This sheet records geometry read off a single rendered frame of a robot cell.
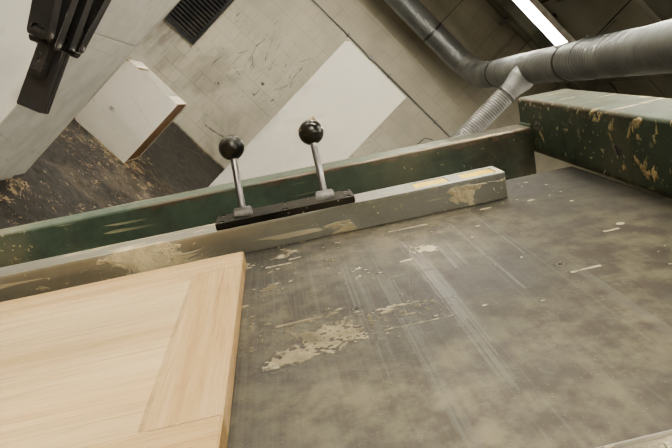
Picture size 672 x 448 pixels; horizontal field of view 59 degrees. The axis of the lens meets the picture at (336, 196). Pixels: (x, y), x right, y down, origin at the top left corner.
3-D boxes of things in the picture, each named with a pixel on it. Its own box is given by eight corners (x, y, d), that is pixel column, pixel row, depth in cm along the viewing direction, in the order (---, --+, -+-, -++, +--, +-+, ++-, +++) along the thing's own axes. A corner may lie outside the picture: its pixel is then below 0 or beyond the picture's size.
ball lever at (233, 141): (233, 227, 87) (218, 142, 91) (259, 221, 88) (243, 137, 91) (229, 221, 84) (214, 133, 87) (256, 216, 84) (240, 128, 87)
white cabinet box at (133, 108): (92, 117, 576) (141, 62, 570) (138, 158, 584) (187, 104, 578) (73, 118, 531) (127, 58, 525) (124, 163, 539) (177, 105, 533)
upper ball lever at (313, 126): (314, 210, 88) (296, 128, 92) (339, 205, 88) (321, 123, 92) (313, 203, 84) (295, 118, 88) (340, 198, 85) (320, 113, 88)
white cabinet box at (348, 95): (169, 230, 493) (342, 46, 476) (222, 277, 500) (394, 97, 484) (150, 248, 433) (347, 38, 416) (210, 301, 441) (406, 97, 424)
